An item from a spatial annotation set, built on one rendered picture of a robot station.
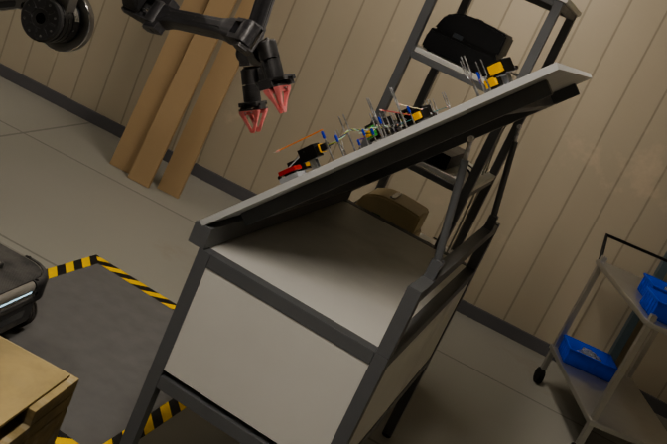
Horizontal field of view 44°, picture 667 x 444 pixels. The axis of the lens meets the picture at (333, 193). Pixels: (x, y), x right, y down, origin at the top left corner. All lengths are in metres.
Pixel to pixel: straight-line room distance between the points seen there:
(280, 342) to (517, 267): 3.07
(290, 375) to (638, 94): 3.25
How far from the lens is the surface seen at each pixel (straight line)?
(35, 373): 1.23
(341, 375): 2.22
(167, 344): 2.43
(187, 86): 4.96
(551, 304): 5.21
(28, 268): 3.15
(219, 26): 2.39
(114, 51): 5.74
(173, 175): 5.02
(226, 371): 2.36
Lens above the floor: 1.66
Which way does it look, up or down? 15 degrees down
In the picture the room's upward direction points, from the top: 24 degrees clockwise
